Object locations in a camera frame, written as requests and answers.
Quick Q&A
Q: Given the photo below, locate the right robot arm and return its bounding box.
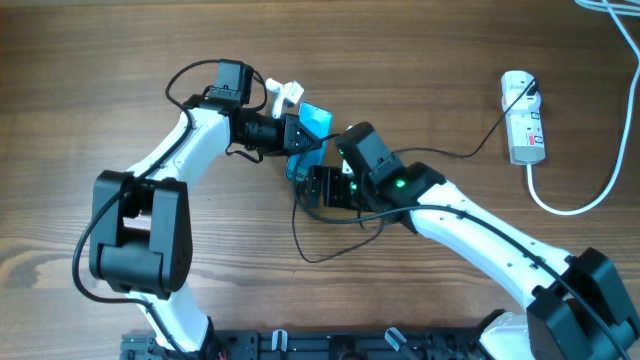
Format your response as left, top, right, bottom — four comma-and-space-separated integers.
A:
293, 122, 639, 359

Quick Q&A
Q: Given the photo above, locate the black mounting rail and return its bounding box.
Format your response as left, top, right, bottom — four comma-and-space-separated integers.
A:
120, 328, 491, 360

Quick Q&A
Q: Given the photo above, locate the black charger cable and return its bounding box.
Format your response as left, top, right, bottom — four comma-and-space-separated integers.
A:
290, 77, 540, 265

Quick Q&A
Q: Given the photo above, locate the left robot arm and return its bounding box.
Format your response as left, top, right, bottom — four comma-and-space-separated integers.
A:
71, 59, 316, 359

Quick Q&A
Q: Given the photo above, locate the white charger adapter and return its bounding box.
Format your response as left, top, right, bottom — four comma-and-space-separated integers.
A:
502, 80, 541, 114

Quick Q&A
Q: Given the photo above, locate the blue smartphone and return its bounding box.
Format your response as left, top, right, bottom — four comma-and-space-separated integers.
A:
286, 102, 333, 181

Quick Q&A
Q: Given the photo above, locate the white power strip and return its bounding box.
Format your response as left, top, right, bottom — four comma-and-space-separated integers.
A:
500, 69, 547, 167

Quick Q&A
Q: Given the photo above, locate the white power strip cord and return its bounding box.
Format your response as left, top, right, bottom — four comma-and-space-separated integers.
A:
525, 0, 640, 217

